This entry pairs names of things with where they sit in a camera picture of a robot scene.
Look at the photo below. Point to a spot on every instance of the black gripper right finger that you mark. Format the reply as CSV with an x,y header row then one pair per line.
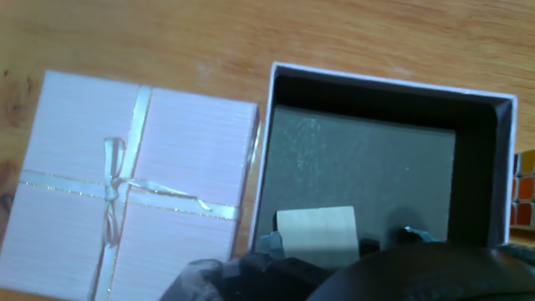
x,y
414,236

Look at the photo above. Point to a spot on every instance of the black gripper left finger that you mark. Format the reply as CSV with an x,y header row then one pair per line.
x,y
269,246

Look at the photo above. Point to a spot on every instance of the beige paper card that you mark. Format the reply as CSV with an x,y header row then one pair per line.
x,y
317,234

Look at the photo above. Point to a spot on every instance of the colourful Rubik's cube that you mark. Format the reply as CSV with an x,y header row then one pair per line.
x,y
524,192

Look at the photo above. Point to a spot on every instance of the pink gift box lid ribbon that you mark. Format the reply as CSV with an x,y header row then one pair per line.
x,y
175,159

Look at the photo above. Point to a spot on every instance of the grey foam box insert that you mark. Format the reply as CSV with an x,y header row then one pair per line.
x,y
359,167

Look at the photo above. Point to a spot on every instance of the pink gift box base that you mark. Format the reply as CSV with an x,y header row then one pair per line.
x,y
480,167

